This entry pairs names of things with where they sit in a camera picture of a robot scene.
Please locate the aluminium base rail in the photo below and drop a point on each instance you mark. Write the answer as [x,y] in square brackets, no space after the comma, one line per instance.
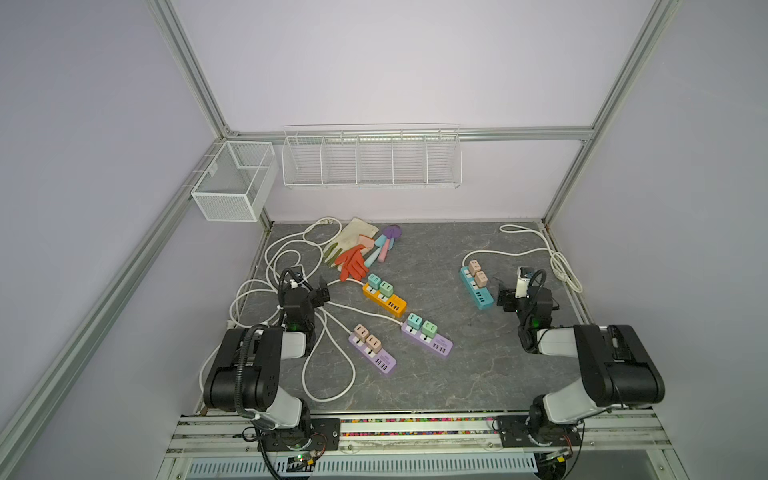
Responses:
[430,445]

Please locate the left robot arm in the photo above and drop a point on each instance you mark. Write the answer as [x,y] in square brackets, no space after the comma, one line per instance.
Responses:
[244,376]

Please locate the pink plug adapter front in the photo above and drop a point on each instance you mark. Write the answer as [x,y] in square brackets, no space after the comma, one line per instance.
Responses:
[373,343]

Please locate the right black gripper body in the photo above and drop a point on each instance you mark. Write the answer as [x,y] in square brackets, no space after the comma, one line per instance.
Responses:
[510,299]

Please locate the teal plug on purple strip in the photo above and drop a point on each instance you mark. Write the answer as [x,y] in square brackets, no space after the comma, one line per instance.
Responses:
[414,321]

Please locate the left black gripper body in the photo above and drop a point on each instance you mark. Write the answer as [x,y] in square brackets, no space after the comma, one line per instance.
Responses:
[315,294]

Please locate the pink plug adapter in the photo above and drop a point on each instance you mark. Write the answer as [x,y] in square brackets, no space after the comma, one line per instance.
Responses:
[373,343]
[361,332]

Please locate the teal power strip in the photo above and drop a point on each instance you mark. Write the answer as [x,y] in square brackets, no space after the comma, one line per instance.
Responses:
[481,296]

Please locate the white mesh box basket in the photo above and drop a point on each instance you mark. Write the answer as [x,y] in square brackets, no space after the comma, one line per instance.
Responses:
[236,183]

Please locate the pink plug on teal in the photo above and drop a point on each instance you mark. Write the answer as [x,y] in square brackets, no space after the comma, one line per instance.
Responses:
[480,279]
[474,267]

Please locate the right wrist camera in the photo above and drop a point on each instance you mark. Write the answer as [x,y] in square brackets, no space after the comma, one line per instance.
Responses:
[524,276]

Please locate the white wire shelf basket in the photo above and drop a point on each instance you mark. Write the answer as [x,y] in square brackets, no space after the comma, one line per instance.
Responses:
[369,156]

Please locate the orange power strip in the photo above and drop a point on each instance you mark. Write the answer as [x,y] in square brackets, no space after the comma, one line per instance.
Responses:
[394,305]

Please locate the purple power strip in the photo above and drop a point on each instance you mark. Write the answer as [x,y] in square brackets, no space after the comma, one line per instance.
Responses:
[382,360]
[437,344]

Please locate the pastel silicone utensils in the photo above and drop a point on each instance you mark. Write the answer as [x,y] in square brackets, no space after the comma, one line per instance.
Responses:
[383,244]

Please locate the green plug on purple strip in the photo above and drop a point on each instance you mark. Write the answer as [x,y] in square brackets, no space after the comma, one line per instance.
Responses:
[428,329]

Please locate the beige and red glove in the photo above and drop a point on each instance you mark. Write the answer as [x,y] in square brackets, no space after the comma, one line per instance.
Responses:
[347,249]

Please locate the green plug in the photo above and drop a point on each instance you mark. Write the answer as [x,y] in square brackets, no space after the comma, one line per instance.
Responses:
[386,289]
[428,329]

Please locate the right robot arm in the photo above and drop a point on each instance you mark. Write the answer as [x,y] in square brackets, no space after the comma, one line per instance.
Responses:
[615,369]

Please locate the pink plug on teal front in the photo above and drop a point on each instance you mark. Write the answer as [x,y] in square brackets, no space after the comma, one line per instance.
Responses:
[480,279]

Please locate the pink plug on teal rear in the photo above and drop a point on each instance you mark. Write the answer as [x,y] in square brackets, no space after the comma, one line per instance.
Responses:
[474,267]

